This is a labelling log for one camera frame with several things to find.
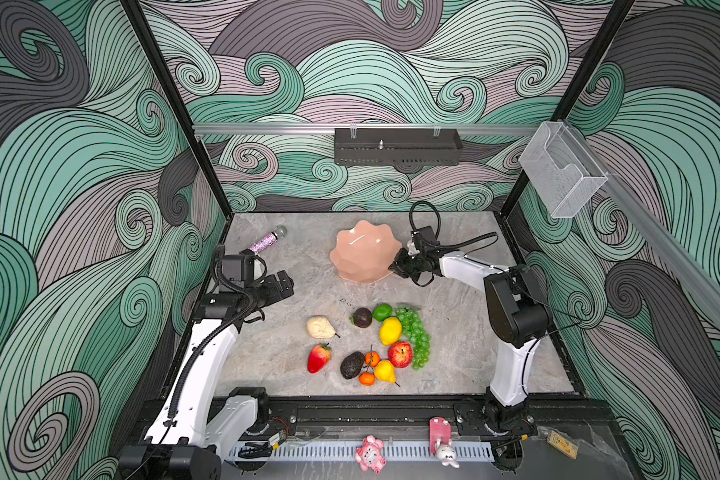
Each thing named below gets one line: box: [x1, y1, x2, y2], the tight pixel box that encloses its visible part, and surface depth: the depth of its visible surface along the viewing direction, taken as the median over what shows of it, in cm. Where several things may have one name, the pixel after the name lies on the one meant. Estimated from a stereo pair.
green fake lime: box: [373, 303, 393, 322], surface depth 90 cm
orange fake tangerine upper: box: [365, 351, 381, 368], surface depth 83 cm
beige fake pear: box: [306, 316, 336, 339], surface depth 87 cm
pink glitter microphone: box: [249, 225, 287, 255], surface depth 112 cm
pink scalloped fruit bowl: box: [330, 220, 402, 283], surface depth 106 cm
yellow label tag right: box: [546, 430, 579, 460], surface depth 70 cm
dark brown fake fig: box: [353, 307, 373, 328], surface depth 89 cm
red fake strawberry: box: [307, 342, 331, 374], surface depth 82 cm
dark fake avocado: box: [340, 351, 365, 380], surface depth 80 cm
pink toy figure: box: [354, 435, 387, 474], surface depth 67 cm
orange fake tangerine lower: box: [359, 371, 375, 387], surface depth 79 cm
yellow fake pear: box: [374, 359, 396, 384], surface depth 79 cm
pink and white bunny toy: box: [429, 417, 460, 468], surface depth 71 cm
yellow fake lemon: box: [379, 316, 403, 346], surface depth 87 cm
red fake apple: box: [388, 341, 413, 368], surface depth 80 cm
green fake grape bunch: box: [396, 306, 432, 370], surface depth 85 cm
